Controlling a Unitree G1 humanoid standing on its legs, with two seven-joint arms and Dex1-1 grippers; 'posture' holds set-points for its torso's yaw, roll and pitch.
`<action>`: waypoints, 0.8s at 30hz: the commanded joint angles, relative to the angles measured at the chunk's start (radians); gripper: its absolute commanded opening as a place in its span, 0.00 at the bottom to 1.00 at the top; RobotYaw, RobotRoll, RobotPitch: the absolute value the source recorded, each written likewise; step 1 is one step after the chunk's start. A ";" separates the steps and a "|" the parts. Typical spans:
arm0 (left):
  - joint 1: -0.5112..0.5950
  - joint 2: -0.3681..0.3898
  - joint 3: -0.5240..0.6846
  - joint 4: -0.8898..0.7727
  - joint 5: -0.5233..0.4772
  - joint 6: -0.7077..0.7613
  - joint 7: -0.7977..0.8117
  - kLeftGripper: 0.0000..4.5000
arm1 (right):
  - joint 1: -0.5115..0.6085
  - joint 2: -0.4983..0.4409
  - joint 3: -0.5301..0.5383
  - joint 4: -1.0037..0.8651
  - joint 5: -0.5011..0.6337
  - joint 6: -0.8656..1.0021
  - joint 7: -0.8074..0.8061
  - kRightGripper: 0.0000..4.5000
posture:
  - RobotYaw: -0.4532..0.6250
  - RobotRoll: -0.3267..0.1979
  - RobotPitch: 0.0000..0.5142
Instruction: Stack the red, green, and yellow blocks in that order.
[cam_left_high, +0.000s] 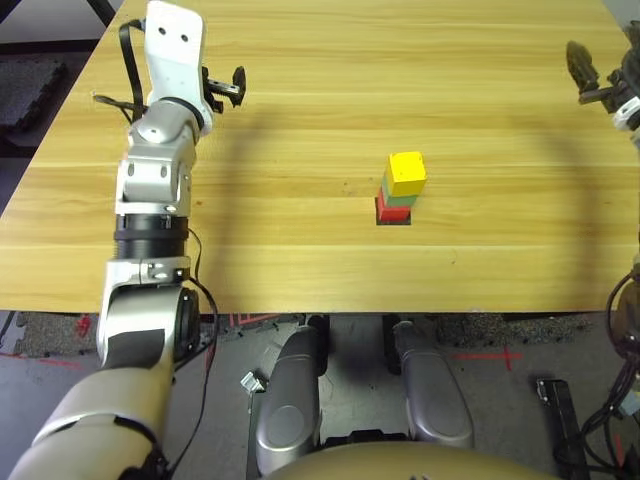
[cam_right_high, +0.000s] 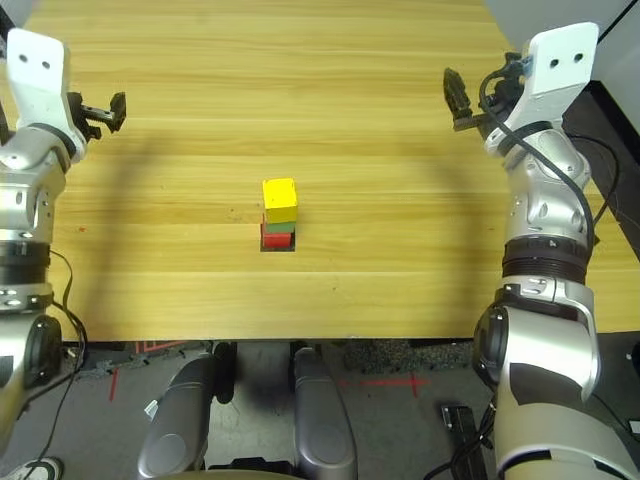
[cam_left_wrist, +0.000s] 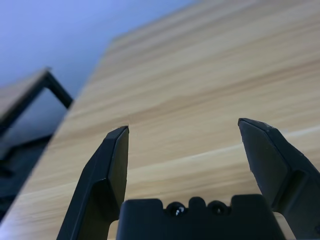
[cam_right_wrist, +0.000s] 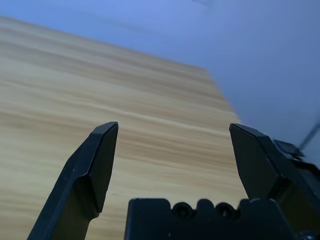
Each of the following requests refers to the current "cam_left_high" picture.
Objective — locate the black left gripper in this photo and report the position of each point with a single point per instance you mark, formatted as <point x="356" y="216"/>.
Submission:
<point x="217" y="90"/>

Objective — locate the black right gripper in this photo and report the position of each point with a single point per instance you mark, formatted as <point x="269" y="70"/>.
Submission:
<point x="622" y="87"/>

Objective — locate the yellow wooden block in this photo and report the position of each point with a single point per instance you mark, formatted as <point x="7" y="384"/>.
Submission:
<point x="406" y="172"/>

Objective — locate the green wooden block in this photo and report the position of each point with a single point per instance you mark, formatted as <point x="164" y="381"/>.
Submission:
<point x="402" y="201"/>

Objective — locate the red wooden block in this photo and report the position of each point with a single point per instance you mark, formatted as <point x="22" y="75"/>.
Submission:
<point x="392" y="214"/>

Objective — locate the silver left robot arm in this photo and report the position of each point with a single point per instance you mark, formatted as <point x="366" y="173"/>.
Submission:
<point x="150" y="190"/>

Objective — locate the black square tape marker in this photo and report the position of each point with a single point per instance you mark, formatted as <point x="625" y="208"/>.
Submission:
<point x="395" y="223"/>

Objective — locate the black foam floor mat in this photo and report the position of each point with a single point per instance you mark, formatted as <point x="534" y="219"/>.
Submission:
<point x="27" y="100"/>

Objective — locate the speckled grey floor mat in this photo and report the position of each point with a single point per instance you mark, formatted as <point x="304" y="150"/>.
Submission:
<point x="500" y="330"/>
<point x="55" y="335"/>

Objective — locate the grey left robot leg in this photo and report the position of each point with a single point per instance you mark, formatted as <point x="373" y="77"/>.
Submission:
<point x="287" y="400"/>

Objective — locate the grey robot leg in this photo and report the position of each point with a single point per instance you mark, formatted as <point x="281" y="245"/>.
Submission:
<point x="287" y="400"/>
<point x="435" y="395"/>

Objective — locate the red tape line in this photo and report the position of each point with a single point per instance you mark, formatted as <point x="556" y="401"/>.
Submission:
<point x="42" y="361"/>

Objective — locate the small grey box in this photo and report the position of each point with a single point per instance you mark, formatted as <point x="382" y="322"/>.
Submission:
<point x="631" y="404"/>

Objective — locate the black box on floor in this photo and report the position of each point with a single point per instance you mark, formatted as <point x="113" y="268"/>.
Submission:
<point x="562" y="425"/>

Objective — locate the grey right robot leg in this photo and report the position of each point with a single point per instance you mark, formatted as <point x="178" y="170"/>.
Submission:
<point x="435" y="395"/>

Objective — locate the beige robot torso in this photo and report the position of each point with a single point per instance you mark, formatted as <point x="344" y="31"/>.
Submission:
<point x="410" y="462"/>

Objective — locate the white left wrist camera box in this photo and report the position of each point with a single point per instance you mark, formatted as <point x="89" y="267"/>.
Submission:
<point x="172" y="55"/>

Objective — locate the black metal table frame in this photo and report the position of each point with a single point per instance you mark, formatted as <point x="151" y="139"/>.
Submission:
<point x="45" y="45"/>

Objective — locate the small metal bracket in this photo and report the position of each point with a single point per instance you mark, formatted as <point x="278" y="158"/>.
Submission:
<point x="252" y="382"/>

